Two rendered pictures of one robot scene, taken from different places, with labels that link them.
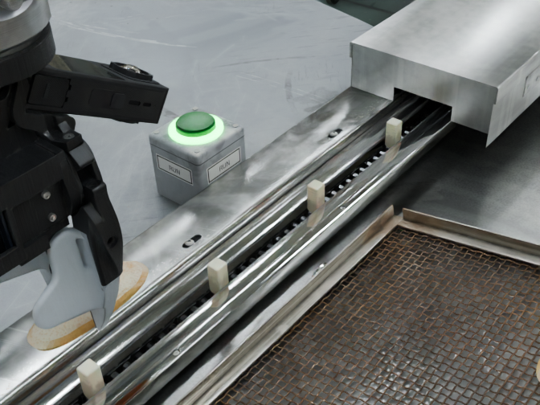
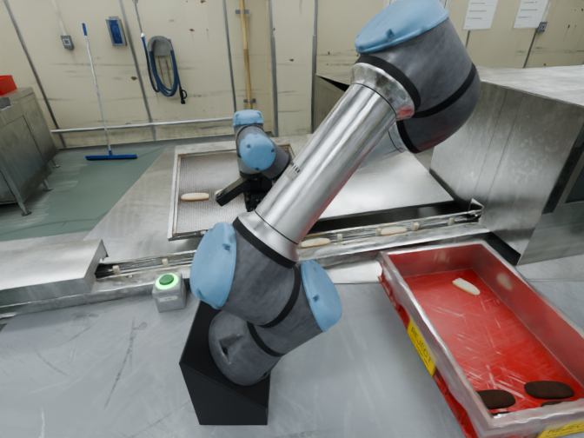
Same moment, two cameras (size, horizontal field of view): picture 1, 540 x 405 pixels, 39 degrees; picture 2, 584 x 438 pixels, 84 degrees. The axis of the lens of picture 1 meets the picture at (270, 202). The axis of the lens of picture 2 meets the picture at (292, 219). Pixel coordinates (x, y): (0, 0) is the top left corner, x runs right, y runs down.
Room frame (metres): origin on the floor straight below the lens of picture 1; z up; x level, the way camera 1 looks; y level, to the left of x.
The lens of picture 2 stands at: (0.95, 0.73, 1.50)
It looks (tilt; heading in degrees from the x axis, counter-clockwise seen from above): 33 degrees down; 217
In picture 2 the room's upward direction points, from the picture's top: 1 degrees counter-clockwise
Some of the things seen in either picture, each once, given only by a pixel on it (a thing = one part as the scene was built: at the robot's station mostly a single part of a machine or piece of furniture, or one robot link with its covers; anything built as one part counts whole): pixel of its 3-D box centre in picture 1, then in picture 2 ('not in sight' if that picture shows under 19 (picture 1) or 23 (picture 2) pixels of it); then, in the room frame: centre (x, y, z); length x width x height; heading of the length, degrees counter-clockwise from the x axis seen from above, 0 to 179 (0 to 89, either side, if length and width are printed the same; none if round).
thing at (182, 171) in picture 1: (202, 174); (171, 295); (0.64, 0.07, 0.84); 0.08 x 0.08 x 0.11; 49
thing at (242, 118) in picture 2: not in sight; (248, 134); (0.36, 0.15, 1.24); 0.09 x 0.08 x 0.11; 51
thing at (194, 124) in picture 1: (195, 127); (167, 281); (0.64, 0.07, 0.90); 0.04 x 0.04 x 0.02
